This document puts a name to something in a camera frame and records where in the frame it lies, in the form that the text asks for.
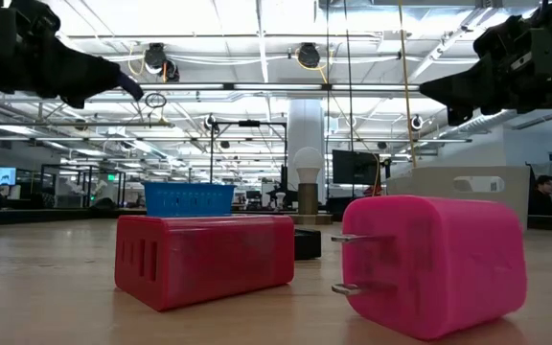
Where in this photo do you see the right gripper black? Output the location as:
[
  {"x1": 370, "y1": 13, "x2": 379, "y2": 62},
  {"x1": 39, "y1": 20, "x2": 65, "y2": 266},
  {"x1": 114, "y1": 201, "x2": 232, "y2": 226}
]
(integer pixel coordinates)
[{"x1": 418, "y1": 0, "x2": 552, "y2": 127}]

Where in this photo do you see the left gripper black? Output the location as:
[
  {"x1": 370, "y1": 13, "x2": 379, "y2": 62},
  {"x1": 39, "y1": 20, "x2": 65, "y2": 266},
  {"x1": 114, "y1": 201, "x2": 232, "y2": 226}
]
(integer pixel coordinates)
[{"x1": 0, "y1": 0, "x2": 146, "y2": 109}]

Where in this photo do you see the blue plastic basket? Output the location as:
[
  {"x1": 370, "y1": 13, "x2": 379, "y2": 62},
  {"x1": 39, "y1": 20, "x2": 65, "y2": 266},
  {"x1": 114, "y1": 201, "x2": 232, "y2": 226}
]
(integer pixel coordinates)
[{"x1": 142, "y1": 181, "x2": 237, "y2": 219}]

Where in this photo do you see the pink charger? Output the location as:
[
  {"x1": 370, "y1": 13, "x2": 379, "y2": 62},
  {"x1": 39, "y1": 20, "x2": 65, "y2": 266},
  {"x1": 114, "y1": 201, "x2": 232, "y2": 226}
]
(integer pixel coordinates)
[{"x1": 330, "y1": 194, "x2": 529, "y2": 342}]

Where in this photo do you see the red slotted charger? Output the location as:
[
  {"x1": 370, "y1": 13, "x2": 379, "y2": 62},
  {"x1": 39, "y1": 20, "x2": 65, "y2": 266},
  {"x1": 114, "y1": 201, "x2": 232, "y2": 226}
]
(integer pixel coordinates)
[{"x1": 114, "y1": 214, "x2": 296, "y2": 313}]

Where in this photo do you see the black digital display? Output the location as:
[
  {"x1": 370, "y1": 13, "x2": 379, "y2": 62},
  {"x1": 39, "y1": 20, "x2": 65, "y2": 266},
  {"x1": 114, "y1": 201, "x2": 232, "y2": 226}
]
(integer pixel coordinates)
[{"x1": 293, "y1": 228, "x2": 323, "y2": 262}]

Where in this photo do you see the black computer monitor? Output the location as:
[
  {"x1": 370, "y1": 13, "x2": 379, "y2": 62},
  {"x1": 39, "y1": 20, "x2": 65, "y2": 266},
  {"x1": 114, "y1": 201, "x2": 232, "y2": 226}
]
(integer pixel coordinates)
[{"x1": 331, "y1": 149, "x2": 383, "y2": 186}]

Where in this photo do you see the person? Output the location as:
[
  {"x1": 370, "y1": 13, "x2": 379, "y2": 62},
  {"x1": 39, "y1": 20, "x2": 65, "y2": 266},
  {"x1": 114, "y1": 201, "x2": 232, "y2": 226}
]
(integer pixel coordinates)
[{"x1": 527, "y1": 174, "x2": 552, "y2": 217}]

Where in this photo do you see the white column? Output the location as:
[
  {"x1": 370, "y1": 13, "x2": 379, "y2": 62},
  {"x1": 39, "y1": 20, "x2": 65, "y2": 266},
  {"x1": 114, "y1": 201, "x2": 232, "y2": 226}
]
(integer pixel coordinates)
[{"x1": 287, "y1": 99, "x2": 328, "y2": 205}]

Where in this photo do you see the white light bulb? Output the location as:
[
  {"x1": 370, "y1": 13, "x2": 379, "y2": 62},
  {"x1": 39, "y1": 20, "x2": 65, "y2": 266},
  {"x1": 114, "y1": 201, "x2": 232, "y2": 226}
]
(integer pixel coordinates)
[{"x1": 293, "y1": 147, "x2": 326, "y2": 185}]

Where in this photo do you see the round wooden bulb stand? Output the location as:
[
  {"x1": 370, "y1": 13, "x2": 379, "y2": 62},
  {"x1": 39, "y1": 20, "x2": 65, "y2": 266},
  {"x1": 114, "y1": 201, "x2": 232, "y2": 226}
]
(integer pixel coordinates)
[{"x1": 288, "y1": 182, "x2": 334, "y2": 226}]

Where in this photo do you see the black ceiling cable reel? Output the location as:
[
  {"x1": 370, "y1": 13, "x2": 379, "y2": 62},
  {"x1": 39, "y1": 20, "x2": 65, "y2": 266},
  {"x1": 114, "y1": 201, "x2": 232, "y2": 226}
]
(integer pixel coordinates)
[
  {"x1": 296, "y1": 42, "x2": 322, "y2": 70},
  {"x1": 143, "y1": 42, "x2": 180, "y2": 83}
]

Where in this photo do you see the long yellow cable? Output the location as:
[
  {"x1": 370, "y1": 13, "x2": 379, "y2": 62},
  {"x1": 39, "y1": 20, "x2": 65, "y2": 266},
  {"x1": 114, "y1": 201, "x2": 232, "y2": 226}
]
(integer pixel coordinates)
[{"x1": 397, "y1": 0, "x2": 419, "y2": 170}]

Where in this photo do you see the black camera gantry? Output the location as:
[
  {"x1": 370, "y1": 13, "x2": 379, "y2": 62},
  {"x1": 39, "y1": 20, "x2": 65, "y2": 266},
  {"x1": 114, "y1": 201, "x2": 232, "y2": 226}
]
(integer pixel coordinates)
[{"x1": 208, "y1": 119, "x2": 289, "y2": 212}]

